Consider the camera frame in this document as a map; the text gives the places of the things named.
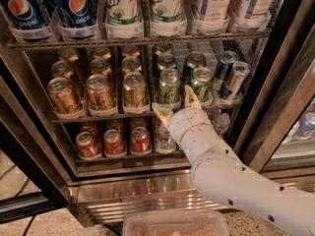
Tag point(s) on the clear plastic bin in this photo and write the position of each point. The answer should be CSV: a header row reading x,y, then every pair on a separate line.
x,y
175,223

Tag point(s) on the second row gold can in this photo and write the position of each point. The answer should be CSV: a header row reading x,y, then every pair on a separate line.
x,y
102,67
131,64
65,70

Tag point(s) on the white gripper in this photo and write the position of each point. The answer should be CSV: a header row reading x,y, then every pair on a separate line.
x,y
185,121

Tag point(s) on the right 7UP bottle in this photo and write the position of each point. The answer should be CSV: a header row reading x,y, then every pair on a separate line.
x,y
167,16

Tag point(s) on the left water bottle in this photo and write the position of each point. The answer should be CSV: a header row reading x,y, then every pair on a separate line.
x,y
165,143

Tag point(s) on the second row middle gold can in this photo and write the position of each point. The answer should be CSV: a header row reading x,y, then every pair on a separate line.
x,y
102,67

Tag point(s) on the front left gold can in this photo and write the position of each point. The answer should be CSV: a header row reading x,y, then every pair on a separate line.
x,y
67,105

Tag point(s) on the water bottle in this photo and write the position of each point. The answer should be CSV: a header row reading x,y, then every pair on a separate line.
x,y
165,143
221,123

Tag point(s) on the right water bottle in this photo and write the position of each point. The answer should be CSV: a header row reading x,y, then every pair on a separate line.
x,y
221,123

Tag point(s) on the left white labelled bottle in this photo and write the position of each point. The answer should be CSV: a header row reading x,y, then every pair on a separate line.
x,y
210,16

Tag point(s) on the blue can behind glass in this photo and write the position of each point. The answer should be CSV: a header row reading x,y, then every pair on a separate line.
x,y
306,126

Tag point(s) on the right Pepsi bottle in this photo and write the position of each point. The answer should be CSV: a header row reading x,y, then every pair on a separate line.
x,y
77,18

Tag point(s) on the blue silver can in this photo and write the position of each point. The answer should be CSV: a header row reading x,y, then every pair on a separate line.
x,y
226,60
231,87

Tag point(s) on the front middle gold can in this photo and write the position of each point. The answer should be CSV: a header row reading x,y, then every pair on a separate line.
x,y
102,100

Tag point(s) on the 7up bottle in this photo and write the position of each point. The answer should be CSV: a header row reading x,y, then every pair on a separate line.
x,y
124,19
167,16

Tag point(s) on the left 7UP bottle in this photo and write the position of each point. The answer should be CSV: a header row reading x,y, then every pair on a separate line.
x,y
124,19

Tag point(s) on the white labelled bottle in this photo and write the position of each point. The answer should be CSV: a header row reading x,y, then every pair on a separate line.
x,y
210,16
248,15

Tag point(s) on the front right red can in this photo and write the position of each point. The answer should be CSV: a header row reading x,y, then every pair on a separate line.
x,y
140,141

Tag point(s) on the front right gold can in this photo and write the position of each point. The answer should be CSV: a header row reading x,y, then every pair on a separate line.
x,y
135,93

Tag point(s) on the second row right gold can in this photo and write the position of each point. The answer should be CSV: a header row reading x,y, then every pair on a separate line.
x,y
131,64

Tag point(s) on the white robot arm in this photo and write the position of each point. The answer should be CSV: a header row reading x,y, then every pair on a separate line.
x,y
220,176

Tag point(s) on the top wire shelf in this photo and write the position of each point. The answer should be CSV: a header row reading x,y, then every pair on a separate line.
x,y
135,41

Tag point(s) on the green can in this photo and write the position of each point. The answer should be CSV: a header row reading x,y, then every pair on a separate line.
x,y
200,84
193,60
168,89
166,61

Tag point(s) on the front middle red can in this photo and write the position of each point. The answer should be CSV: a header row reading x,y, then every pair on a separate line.
x,y
114,145

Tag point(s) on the pepsi bottle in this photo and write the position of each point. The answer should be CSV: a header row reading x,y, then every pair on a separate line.
x,y
77,18
28,15

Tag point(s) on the front left red can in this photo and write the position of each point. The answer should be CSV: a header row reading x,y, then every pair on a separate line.
x,y
87,146

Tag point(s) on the red can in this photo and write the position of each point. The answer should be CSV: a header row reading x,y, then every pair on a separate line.
x,y
140,141
87,146
114,145

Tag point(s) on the second row left gold can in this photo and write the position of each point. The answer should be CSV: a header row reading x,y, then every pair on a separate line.
x,y
65,70

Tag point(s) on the steel fridge base grille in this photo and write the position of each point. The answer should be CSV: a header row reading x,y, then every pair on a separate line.
x,y
110,200

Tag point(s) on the left Pepsi bottle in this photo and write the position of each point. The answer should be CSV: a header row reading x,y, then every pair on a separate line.
x,y
28,15

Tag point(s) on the rear blue silver can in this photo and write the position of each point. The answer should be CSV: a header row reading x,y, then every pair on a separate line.
x,y
226,60

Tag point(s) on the front blue silver can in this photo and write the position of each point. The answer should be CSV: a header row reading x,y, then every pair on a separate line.
x,y
231,87

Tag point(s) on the right white labelled bottle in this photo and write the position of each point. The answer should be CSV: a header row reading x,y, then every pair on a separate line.
x,y
248,15

